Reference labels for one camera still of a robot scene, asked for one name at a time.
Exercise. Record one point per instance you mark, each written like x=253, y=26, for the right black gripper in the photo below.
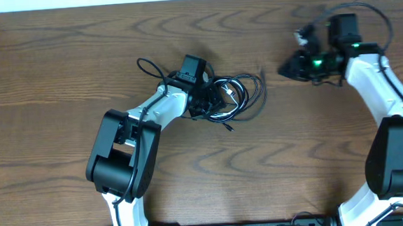
x=298, y=61

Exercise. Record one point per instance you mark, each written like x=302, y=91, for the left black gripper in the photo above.
x=212, y=91

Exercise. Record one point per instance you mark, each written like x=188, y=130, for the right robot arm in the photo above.
x=365, y=67

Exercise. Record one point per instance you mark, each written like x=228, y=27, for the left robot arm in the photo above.
x=122, y=159

